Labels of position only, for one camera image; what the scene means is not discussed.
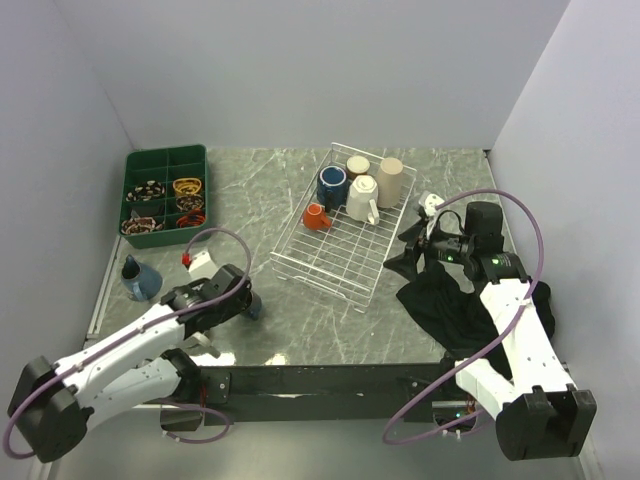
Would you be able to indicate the black base beam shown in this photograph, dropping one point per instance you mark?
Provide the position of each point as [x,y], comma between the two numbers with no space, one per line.
[308,393]

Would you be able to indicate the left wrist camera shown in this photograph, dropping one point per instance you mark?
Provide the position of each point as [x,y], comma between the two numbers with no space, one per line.
[199,265]

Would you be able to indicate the green divided organizer tray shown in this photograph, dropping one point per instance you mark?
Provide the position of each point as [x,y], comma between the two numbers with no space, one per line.
[148,211]

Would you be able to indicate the brown and cream cup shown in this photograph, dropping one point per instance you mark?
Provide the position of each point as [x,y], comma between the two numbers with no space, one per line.
[357,165]

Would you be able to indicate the black cloth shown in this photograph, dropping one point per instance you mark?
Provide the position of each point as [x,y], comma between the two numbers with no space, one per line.
[455,319]

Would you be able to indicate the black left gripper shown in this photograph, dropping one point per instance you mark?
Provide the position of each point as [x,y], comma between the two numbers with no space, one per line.
[234,307]

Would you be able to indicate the gold bangles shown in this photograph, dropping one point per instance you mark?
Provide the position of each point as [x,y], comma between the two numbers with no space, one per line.
[187,186]

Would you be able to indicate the tall beige tumbler cup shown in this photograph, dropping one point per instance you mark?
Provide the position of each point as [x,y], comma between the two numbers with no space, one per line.
[389,179]

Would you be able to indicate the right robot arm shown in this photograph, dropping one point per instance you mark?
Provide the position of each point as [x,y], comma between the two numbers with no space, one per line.
[517,378]

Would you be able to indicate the white wire dish rack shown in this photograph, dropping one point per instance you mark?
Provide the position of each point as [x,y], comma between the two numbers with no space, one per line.
[344,260]

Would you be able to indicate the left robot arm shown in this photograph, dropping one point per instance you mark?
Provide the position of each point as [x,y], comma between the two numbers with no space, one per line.
[55,404]

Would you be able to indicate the orange ceramic mug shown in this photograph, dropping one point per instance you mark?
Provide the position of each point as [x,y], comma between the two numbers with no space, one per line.
[315,218]

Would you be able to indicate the white faceted mug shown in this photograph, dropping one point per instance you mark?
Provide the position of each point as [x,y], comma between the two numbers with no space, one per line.
[362,199]

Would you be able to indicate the blue enamel mug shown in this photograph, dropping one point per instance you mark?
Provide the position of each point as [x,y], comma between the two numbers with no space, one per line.
[332,187]

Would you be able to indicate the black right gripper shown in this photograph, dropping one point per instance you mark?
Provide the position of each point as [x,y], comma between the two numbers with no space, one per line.
[404,263]

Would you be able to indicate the aluminium frame rail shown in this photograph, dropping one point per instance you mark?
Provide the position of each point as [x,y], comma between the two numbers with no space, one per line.
[38,470]

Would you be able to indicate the cream mug grey handle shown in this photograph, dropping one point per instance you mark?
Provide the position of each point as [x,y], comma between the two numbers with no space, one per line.
[202,343]

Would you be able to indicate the dark navy glazed mug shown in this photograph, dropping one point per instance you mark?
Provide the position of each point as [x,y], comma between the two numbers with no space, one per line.
[254,309]

